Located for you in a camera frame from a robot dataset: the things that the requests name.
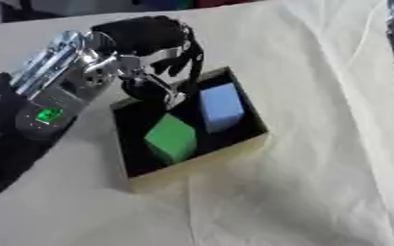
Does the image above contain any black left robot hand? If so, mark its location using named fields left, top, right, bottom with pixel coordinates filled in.
left=89, top=14, right=206, bottom=107

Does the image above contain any tan cardboard box black inside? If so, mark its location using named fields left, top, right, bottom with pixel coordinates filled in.
left=108, top=65, right=271, bottom=192

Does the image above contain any light blue block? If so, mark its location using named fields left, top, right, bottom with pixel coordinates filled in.
left=198, top=82, right=246, bottom=134

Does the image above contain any green block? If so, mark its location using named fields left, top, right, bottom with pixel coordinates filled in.
left=143, top=113, right=199, bottom=165

